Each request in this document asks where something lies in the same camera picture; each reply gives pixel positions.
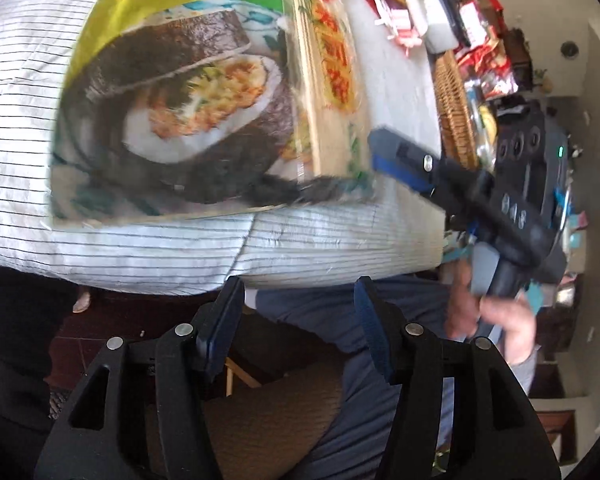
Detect white striped tablecloth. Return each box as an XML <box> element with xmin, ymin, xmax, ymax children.
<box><xmin>0</xmin><ymin>0</ymin><xmax>443</xmax><ymax>296</ymax></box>

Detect pile of red snack packets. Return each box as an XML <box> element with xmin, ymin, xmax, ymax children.
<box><xmin>454</xmin><ymin>0</ymin><xmax>515</xmax><ymax>102</ymax></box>

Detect bamboo sushi mat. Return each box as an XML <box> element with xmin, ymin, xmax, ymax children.
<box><xmin>281</xmin><ymin>0</ymin><xmax>377</xmax><ymax>187</ymax></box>

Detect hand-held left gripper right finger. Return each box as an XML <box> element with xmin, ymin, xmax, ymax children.
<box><xmin>354</xmin><ymin>275</ymin><xmax>563</xmax><ymax>480</ymax></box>

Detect brown woven stool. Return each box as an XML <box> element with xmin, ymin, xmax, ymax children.
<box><xmin>200</xmin><ymin>352</ymin><xmax>343</xmax><ymax>480</ymax></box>

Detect white container with dark lid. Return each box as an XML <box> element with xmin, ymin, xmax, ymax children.
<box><xmin>421</xmin><ymin>0</ymin><xmax>462</xmax><ymax>54</ymax></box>

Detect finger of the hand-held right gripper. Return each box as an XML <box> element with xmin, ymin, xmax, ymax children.
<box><xmin>369</xmin><ymin>127</ymin><xmax>496</xmax><ymax>197</ymax></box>
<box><xmin>371</xmin><ymin>159</ymin><xmax>482</xmax><ymax>227</ymax></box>

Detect green sushi seaweed package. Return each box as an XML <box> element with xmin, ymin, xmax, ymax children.
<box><xmin>50</xmin><ymin>0</ymin><xmax>377</xmax><ymax>228</ymax></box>

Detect wicker basket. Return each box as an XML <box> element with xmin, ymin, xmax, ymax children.
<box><xmin>431</xmin><ymin>50</ymin><xmax>482</xmax><ymax>172</ymax></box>

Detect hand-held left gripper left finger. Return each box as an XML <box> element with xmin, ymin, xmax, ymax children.
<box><xmin>32</xmin><ymin>276</ymin><xmax>246</xmax><ymax>480</ymax></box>

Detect person's right hand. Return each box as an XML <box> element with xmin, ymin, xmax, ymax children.
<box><xmin>446</xmin><ymin>260</ymin><xmax>538</xmax><ymax>367</ymax></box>

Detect red and white small packets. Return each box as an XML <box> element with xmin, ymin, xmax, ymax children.
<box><xmin>372</xmin><ymin>0</ymin><xmax>423</xmax><ymax>58</ymax></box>

